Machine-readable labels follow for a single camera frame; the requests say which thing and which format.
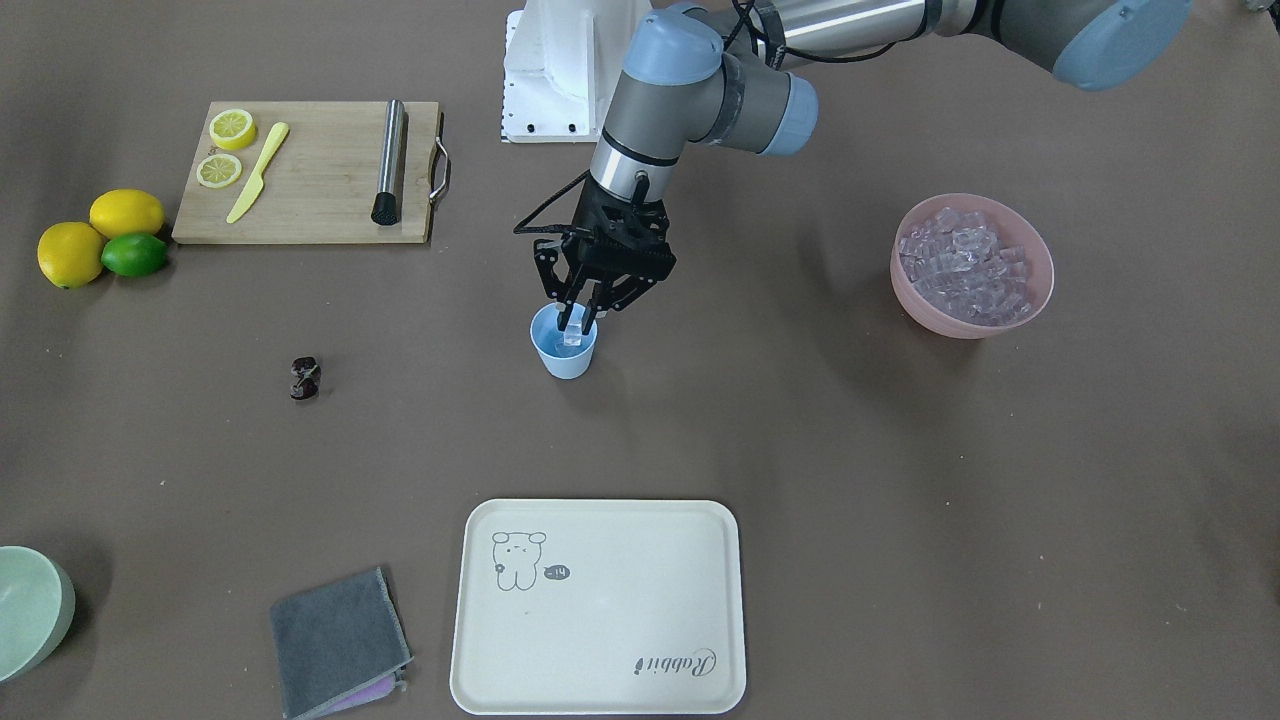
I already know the cream rabbit tray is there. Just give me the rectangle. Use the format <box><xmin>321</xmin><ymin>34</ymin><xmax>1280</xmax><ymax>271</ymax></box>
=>
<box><xmin>451</xmin><ymin>498</ymin><xmax>748</xmax><ymax>716</ymax></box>

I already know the whole lemon lower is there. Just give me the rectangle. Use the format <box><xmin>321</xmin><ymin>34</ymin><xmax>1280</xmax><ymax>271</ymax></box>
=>
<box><xmin>37</xmin><ymin>222</ymin><xmax>108</xmax><ymax>290</ymax></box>

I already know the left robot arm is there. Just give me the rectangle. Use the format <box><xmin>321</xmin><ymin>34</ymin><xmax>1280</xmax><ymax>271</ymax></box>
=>
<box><xmin>516</xmin><ymin>1</ymin><xmax>1192</xmax><ymax>332</ymax></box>

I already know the green lime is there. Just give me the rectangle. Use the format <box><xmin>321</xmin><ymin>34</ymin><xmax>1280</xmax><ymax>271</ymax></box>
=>
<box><xmin>100</xmin><ymin>232</ymin><xmax>169</xmax><ymax>277</ymax></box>

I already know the bamboo cutting board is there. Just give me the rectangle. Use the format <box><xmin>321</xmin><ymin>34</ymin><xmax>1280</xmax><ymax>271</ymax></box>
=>
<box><xmin>172</xmin><ymin>100</ymin><xmax>449</xmax><ymax>245</ymax></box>

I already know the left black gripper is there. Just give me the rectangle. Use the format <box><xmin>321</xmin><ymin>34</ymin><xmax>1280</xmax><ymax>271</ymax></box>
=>
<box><xmin>532</xmin><ymin>184</ymin><xmax>676</xmax><ymax>334</ymax></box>

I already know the lemon half near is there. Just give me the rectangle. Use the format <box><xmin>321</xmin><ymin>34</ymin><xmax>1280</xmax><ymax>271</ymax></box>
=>
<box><xmin>207</xmin><ymin>108</ymin><xmax>259</xmax><ymax>151</ymax></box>

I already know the mint green bowl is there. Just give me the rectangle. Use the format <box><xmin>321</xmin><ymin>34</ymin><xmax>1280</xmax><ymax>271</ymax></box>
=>
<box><xmin>1</xmin><ymin>546</ymin><xmax>76</xmax><ymax>683</ymax></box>

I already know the yellow plastic knife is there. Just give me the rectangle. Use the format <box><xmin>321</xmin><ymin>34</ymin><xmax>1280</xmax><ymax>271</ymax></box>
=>
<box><xmin>225</xmin><ymin>122</ymin><xmax>291</xmax><ymax>224</ymax></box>

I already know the pink bowl of ice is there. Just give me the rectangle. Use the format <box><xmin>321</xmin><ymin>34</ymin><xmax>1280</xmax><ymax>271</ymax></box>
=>
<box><xmin>890</xmin><ymin>193</ymin><xmax>1055</xmax><ymax>340</ymax></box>

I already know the whole lemon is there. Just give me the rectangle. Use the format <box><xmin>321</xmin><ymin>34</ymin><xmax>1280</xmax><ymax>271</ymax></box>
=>
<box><xmin>37</xmin><ymin>222</ymin><xmax>108</xmax><ymax>290</ymax></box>
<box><xmin>90</xmin><ymin>188</ymin><xmax>166</xmax><ymax>240</ymax></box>

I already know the grey folded cloth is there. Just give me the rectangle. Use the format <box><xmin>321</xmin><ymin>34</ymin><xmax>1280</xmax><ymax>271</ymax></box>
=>
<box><xmin>268</xmin><ymin>566</ymin><xmax>413</xmax><ymax>719</ymax></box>

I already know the lemon half far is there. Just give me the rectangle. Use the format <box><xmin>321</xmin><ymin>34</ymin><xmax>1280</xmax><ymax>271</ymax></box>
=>
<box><xmin>195</xmin><ymin>152</ymin><xmax>243</xmax><ymax>190</ymax></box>

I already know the whole lemon upper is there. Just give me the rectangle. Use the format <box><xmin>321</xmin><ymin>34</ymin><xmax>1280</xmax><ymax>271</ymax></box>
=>
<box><xmin>90</xmin><ymin>188</ymin><xmax>166</xmax><ymax>240</ymax></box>

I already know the lemon half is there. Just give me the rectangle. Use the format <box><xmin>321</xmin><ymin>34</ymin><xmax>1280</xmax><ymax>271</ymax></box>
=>
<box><xmin>195</xmin><ymin>152</ymin><xmax>243</xmax><ymax>190</ymax></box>
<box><xmin>207</xmin><ymin>108</ymin><xmax>259</xmax><ymax>151</ymax></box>

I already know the black camera cable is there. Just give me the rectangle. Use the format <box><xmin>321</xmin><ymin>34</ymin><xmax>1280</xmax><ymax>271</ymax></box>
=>
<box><xmin>513</xmin><ymin>0</ymin><xmax>791</xmax><ymax>237</ymax></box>

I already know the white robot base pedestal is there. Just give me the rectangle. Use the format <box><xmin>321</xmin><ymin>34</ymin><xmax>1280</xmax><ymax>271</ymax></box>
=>
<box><xmin>500</xmin><ymin>1</ymin><xmax>653</xmax><ymax>143</ymax></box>

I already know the steel muddler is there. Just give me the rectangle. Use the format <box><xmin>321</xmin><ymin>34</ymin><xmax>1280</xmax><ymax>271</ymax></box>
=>
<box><xmin>370</xmin><ymin>99</ymin><xmax>408</xmax><ymax>227</ymax></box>

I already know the light blue plastic cup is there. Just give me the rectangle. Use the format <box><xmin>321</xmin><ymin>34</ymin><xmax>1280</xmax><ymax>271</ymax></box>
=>
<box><xmin>529</xmin><ymin>304</ymin><xmax>599</xmax><ymax>380</ymax></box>

